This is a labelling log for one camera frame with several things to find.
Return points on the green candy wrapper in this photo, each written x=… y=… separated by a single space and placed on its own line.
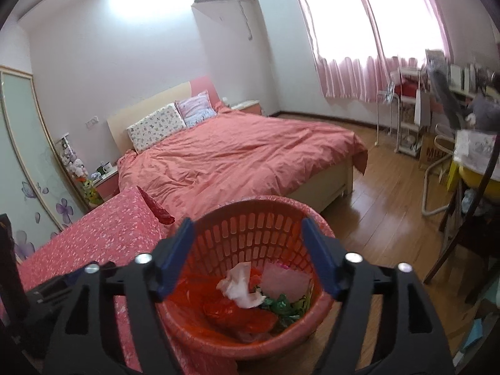
x=287 y=304

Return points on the white tissue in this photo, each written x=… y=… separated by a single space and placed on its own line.
x=242 y=289

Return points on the yellow carton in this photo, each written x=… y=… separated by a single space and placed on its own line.
x=452 y=175

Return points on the dark wooden chair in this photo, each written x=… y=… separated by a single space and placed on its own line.
x=457 y=242

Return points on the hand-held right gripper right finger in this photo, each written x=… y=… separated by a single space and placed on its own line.
x=322 y=258

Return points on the white trolley shelf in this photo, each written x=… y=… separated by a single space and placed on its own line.
x=408 y=125

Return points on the row of books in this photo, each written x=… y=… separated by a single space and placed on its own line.
x=468 y=74

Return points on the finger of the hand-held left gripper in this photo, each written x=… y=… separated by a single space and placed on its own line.
x=54 y=289

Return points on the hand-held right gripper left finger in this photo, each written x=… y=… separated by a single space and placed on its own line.
x=175 y=258

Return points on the light blue cloth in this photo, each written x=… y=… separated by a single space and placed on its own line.
x=468 y=199

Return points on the pink curtain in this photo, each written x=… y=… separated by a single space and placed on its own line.
x=343 y=78

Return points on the dark red cloth corner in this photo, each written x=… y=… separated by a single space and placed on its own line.
x=158 y=211

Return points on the red plastic basket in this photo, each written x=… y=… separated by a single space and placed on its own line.
x=250 y=238

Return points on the orange plastic bag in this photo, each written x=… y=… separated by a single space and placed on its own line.
x=234 y=316

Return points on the cardboard box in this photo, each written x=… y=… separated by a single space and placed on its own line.
x=431 y=152

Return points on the cream bed frame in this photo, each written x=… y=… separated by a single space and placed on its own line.
x=332 y=179

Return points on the cream and pink headboard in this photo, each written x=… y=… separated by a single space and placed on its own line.
x=129 y=115

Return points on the grey garment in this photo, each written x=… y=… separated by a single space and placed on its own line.
x=445 y=93

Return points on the yellow basin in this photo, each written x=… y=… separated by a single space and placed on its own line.
x=474 y=174

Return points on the white wall switch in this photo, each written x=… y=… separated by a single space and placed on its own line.
x=92 y=122

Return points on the flower print wardrobe door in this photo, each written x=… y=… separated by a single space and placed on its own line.
x=23 y=156

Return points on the pink nightstand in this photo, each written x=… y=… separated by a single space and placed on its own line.
x=107 y=189
x=248 y=106

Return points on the white tubular frame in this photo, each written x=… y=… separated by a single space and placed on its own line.
x=427 y=191

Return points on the pink striped pillow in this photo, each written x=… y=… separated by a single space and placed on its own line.
x=195 y=109

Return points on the pale pink plastic bag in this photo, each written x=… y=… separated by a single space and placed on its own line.
x=285 y=281

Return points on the red box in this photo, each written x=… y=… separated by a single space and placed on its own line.
x=408 y=88

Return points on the pile of plush toys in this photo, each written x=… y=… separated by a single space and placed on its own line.
x=78 y=168

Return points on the white paper bag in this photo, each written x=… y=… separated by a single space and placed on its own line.
x=422 y=107

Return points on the grey stuffed toy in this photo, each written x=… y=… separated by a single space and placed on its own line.
x=484 y=111

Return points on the bed with pink duvet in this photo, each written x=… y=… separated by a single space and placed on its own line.
x=234 y=156

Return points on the white patterned pillow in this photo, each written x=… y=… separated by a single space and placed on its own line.
x=156 y=127

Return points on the white printed plastic bag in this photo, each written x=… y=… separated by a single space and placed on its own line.
x=476 y=148

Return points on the light blue paper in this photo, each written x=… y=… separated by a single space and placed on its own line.
x=472 y=338

